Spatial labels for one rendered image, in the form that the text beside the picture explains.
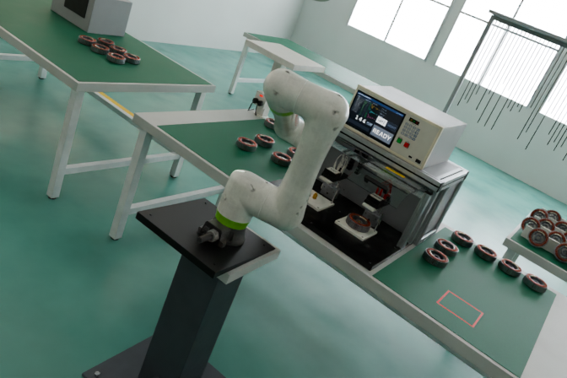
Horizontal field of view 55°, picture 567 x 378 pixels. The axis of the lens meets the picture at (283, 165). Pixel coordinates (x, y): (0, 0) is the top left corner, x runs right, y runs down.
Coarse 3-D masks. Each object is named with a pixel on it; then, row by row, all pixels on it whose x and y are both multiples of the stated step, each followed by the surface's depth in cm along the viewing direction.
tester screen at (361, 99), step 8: (360, 96) 246; (368, 96) 244; (360, 104) 246; (368, 104) 244; (376, 104) 242; (352, 112) 249; (360, 112) 247; (368, 112) 244; (376, 112) 242; (384, 112) 240; (392, 112) 238; (368, 120) 245; (392, 120) 238; (400, 120) 237; (360, 128) 247; (384, 128) 241
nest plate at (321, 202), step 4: (312, 192) 255; (316, 192) 257; (312, 196) 252; (320, 196) 255; (308, 200) 245; (312, 200) 247; (316, 200) 249; (320, 200) 250; (324, 200) 252; (328, 200) 254; (308, 204) 243; (312, 204) 243; (316, 204) 245; (320, 204) 246; (324, 204) 248; (328, 204) 250; (332, 204) 252; (316, 208) 241; (320, 208) 242; (324, 208) 246
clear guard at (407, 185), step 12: (360, 168) 224; (372, 168) 227; (384, 168) 233; (360, 180) 221; (384, 180) 219; (396, 180) 225; (408, 180) 231; (372, 192) 217; (396, 192) 215; (408, 192) 216; (396, 204) 212
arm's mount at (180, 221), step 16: (160, 208) 193; (176, 208) 198; (192, 208) 204; (208, 208) 209; (144, 224) 184; (160, 224) 183; (176, 224) 188; (192, 224) 192; (176, 240) 178; (192, 240) 182; (256, 240) 201; (192, 256) 174; (208, 256) 177; (224, 256) 181; (240, 256) 185; (256, 256) 191; (208, 272) 171; (224, 272) 176
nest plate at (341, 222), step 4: (336, 220) 237; (340, 220) 238; (344, 220) 240; (340, 224) 235; (344, 224) 236; (344, 228) 234; (348, 228) 234; (352, 232) 233; (356, 232) 233; (360, 232) 235; (368, 232) 238; (372, 232) 240; (376, 232) 242; (356, 236) 232; (360, 236) 231; (364, 236) 233; (368, 236) 234
